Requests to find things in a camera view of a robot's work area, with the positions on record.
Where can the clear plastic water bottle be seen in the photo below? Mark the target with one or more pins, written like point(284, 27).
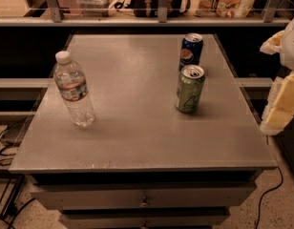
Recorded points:
point(71, 82)

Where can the black backpack on shelf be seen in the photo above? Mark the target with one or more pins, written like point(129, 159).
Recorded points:
point(149, 8)

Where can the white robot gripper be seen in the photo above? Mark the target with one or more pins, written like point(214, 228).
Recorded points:
point(292, 50)

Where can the green soda can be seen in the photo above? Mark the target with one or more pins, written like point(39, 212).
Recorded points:
point(190, 83)

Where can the grey drawer cabinet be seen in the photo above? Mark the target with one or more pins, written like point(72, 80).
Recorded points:
point(192, 168)

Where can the round metal drawer knob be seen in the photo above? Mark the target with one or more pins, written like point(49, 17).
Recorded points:
point(144, 203)

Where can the grey metal shelf rack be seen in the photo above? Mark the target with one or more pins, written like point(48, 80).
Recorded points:
point(66, 13)

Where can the blue pepsi soda can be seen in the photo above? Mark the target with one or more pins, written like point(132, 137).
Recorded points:
point(191, 48)

